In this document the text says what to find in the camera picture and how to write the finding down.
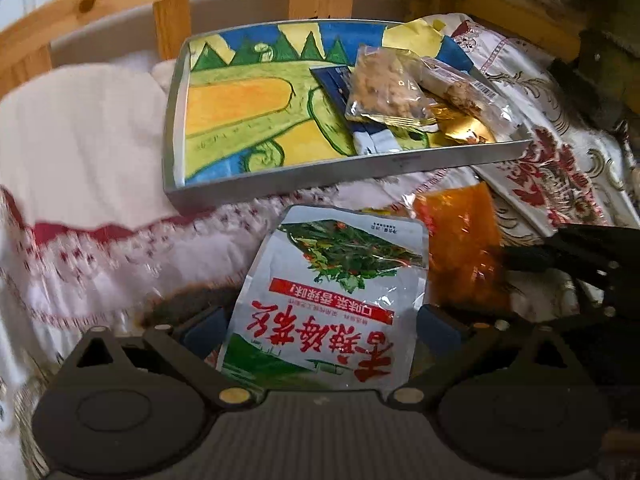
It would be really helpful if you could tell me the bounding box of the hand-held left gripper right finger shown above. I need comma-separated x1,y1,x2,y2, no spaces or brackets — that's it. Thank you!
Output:
387,302,586,404

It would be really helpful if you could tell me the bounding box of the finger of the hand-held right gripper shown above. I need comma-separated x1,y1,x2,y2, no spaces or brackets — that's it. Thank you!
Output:
501,225,640,273
572,260,640,328

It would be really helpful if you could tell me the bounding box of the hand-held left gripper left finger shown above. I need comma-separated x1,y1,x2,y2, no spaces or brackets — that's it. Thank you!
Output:
62,305,258,406

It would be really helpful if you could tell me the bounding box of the orange snack packet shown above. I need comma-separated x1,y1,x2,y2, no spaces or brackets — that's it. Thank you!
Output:
412,181,511,311

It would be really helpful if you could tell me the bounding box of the silver seaweed snack packet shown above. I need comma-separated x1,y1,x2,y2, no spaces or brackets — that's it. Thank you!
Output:
217,205,431,393

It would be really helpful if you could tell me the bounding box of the gold snack packet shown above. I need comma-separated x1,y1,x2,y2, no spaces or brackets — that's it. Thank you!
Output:
390,102,498,147

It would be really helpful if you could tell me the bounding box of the grey tray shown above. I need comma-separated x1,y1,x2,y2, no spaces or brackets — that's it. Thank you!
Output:
162,19,535,211

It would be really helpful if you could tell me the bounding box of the clear packet of mixed snacks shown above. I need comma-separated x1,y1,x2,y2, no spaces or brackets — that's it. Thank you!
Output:
415,55,531,136

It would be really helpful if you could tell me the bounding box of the clear packet of crispy snacks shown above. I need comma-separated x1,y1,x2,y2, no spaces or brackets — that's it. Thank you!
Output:
345,45,438,123

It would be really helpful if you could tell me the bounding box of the blue and white snack packet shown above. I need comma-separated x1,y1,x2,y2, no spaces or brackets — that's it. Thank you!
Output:
309,64,401,157

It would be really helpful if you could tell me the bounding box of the floral satin blanket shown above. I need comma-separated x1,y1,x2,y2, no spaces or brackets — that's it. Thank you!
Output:
0,10,640,480

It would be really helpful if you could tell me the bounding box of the pale pink pillow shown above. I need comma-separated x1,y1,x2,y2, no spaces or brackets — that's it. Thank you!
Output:
0,47,176,226

